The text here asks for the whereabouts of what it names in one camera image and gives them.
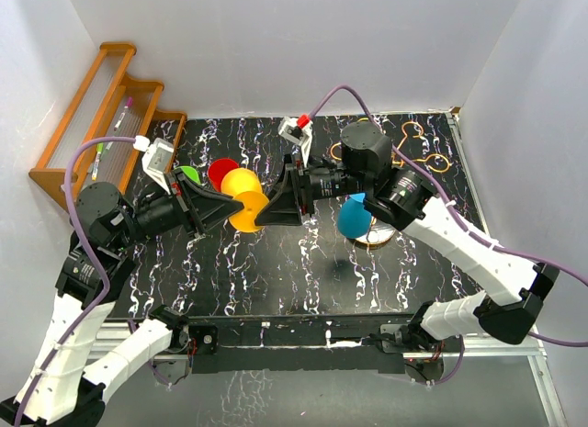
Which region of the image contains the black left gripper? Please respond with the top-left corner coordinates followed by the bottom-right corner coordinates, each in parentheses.
top-left (113, 166), bottom-right (245, 249)

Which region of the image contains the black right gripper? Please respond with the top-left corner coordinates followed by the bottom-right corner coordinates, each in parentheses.
top-left (254, 152), bottom-right (371, 227)

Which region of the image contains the green wine glass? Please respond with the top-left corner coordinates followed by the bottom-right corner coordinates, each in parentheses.
top-left (179, 165), bottom-right (201, 185)

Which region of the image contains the red wine glass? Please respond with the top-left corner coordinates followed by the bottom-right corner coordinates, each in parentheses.
top-left (207, 158), bottom-right (239, 192)

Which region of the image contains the yellow wine glass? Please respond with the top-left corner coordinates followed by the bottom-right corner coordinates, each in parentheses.
top-left (220, 168), bottom-right (269, 233)

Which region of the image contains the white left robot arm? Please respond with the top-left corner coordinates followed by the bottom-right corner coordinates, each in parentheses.
top-left (1, 169), bottom-right (243, 426)

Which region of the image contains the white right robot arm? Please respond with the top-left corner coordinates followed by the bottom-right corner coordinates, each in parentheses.
top-left (254, 117), bottom-right (560, 351)

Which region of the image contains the blue wine glass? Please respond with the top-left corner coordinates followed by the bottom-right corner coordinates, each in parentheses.
top-left (337, 193), bottom-right (372, 239)

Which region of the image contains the green capped marker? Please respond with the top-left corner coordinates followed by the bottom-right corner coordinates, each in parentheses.
top-left (91, 142), bottom-right (104, 182)

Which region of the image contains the purple capped marker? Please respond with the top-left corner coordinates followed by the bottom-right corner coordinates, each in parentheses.
top-left (113, 96), bottom-right (133, 132)

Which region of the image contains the wooden stepped shelf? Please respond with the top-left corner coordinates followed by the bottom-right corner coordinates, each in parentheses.
top-left (28, 42), bottom-right (187, 208)

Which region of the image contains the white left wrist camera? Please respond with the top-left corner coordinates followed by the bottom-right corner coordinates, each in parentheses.
top-left (133, 136), bottom-right (175, 194)

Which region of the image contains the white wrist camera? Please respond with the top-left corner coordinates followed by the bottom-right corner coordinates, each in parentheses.
top-left (278, 114), bottom-right (313, 167)
top-left (133, 136), bottom-right (175, 194)

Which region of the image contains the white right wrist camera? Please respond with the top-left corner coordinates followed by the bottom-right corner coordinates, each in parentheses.
top-left (278, 114), bottom-right (313, 167)

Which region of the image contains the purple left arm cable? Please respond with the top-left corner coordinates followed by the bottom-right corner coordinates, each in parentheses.
top-left (11, 135), bottom-right (174, 427)

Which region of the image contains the gold wire wine glass rack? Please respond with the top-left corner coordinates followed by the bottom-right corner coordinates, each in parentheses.
top-left (329, 116), bottom-right (450, 250)

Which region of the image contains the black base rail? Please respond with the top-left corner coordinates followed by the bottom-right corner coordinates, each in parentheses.
top-left (151, 312), bottom-right (465, 376)

